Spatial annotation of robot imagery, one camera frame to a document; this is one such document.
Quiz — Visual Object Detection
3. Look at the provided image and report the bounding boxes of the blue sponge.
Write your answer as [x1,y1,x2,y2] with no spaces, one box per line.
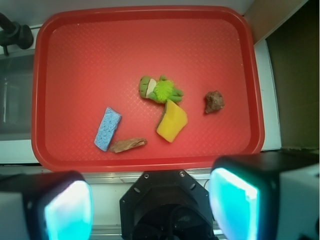
[94,107,122,152]

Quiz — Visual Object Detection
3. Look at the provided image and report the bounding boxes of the brown bark piece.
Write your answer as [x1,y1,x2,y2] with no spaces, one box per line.
[109,137,148,154]

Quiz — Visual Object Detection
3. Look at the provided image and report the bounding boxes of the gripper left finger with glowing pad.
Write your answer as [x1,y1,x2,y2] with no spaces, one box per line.
[0,171,94,240]

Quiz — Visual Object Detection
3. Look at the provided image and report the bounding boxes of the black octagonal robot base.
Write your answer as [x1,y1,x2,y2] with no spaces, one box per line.
[119,170,217,240]

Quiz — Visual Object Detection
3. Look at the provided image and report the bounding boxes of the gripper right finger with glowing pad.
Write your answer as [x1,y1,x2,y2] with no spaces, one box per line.
[208,151,320,240]

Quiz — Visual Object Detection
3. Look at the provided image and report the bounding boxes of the green frog plush toy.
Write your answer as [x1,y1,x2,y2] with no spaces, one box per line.
[138,75,184,104]

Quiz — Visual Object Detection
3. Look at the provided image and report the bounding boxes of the yellow green-backed sponge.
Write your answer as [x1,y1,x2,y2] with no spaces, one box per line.
[156,100,188,143]

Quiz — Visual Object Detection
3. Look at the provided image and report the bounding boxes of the metal sink basin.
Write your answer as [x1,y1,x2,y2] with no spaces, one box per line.
[0,50,35,141]

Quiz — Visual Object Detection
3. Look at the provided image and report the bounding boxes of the brown rock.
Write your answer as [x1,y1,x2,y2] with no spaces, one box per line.
[204,90,225,114]

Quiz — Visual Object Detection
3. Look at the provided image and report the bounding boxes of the red plastic tray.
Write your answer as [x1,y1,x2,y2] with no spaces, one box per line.
[31,6,265,172]

